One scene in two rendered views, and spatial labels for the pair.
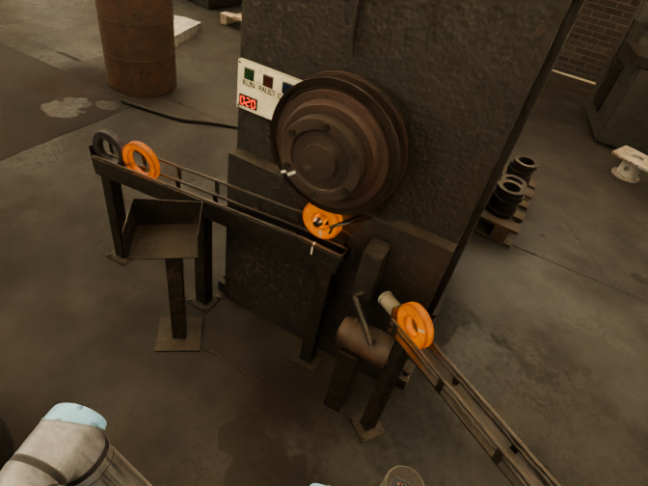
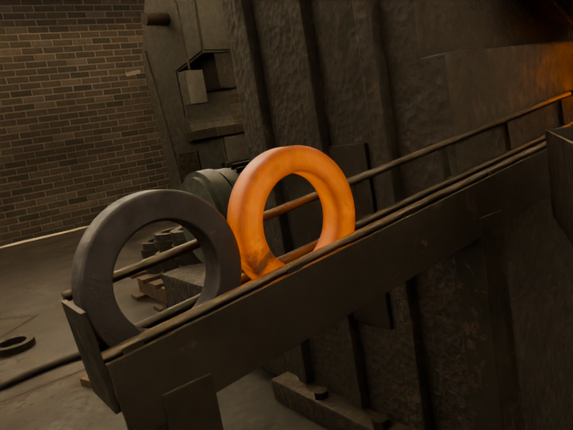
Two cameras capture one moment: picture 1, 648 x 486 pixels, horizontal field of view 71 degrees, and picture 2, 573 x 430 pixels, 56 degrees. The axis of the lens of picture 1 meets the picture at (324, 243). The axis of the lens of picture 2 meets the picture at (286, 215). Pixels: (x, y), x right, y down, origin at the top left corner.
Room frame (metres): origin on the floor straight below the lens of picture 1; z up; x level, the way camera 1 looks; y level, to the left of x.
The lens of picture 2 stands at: (1.28, 1.43, 0.79)
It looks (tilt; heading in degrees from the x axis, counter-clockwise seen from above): 9 degrees down; 305
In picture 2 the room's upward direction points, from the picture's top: 10 degrees counter-clockwise
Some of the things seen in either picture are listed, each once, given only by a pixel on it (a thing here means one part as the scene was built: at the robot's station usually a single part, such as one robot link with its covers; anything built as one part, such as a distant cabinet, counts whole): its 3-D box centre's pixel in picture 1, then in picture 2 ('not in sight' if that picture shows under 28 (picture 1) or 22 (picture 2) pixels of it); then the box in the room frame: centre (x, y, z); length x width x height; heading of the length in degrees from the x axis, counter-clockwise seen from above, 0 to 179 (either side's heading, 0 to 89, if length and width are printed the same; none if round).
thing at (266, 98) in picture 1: (268, 94); not in sight; (1.57, 0.31, 1.15); 0.26 x 0.02 x 0.18; 70
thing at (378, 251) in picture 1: (371, 269); not in sight; (1.28, -0.20, 0.68); 0.11 x 0.08 x 0.24; 160
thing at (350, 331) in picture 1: (355, 371); not in sight; (1.10, -0.24, 0.27); 0.22 x 0.13 x 0.53; 70
